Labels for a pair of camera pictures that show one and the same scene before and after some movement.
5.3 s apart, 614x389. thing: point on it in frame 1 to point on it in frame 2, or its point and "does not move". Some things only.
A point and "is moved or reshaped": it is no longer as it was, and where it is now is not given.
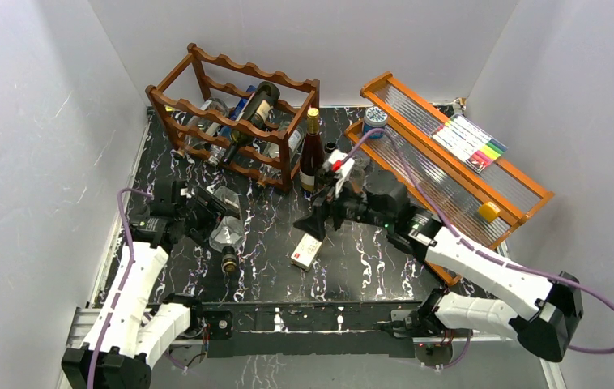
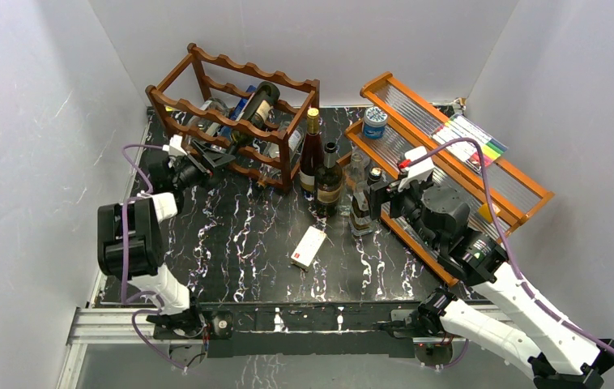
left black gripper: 215,211 to 215,159
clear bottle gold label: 228,233 is moved or reshaped
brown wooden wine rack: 235,115 does not move
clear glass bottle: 357,175 does not move
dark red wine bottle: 312,155 does not move
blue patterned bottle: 226,133 does not move
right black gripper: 313,223 to 380,194
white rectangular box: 305,251 does not move
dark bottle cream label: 257,113 does not move
